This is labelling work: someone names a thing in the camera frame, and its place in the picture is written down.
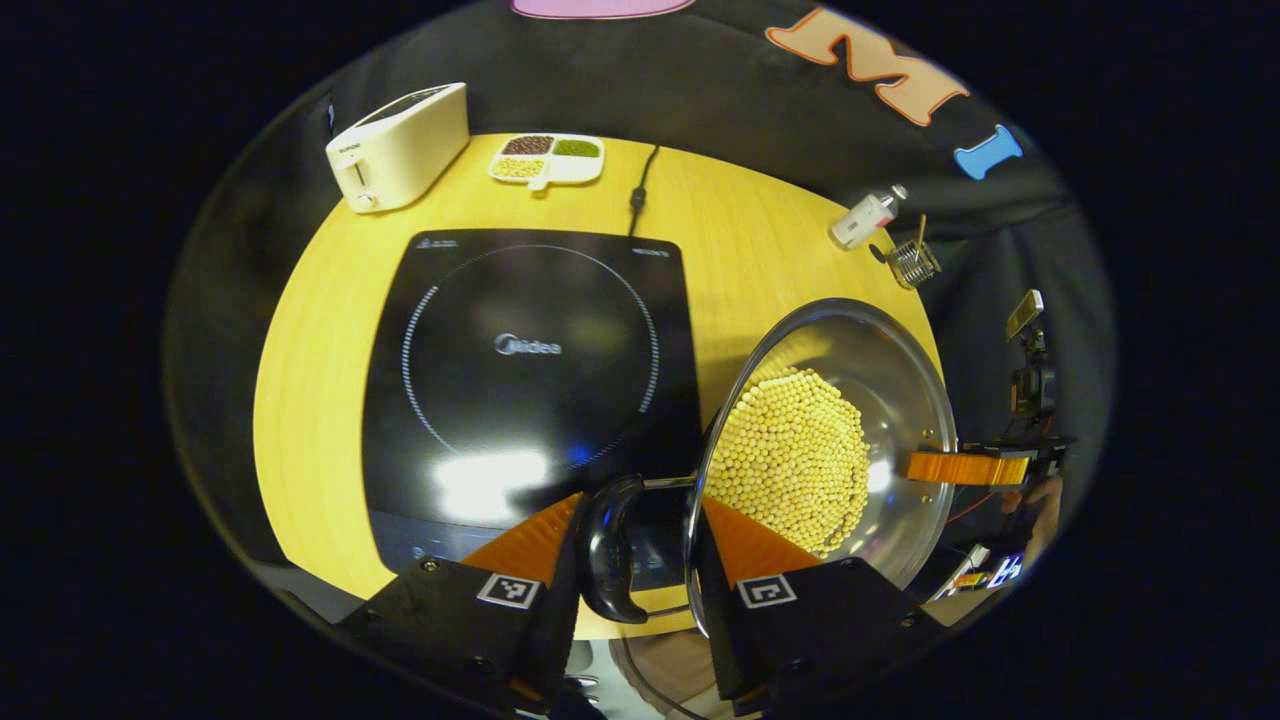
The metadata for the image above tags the small clear bottle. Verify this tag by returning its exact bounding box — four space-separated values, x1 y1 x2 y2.
829 183 909 251

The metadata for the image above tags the glass cup with stick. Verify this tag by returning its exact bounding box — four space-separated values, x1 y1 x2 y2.
885 213 943 291

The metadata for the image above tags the steel pot with black handle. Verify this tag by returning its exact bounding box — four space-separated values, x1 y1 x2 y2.
575 297 959 641

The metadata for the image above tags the white toaster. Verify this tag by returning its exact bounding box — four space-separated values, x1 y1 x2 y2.
325 82 471 215

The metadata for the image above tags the pile of yellow beans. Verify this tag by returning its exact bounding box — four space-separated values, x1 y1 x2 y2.
703 362 871 559

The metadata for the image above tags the black power cable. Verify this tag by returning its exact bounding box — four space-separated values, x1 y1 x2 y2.
627 143 661 238

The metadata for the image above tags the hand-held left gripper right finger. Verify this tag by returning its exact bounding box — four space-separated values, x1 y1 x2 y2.
690 497 946 716

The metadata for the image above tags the white divided dish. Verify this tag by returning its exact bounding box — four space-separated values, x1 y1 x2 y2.
487 133 607 192

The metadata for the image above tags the black backdrop cloth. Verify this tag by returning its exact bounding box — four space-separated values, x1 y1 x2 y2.
165 0 1116 561

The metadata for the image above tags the black induction cooktop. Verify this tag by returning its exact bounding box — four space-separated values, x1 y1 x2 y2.
362 228 703 591

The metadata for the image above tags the white labelled object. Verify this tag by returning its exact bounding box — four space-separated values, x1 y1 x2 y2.
930 543 1026 601

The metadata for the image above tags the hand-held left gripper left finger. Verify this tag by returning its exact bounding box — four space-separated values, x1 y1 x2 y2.
335 490 591 716

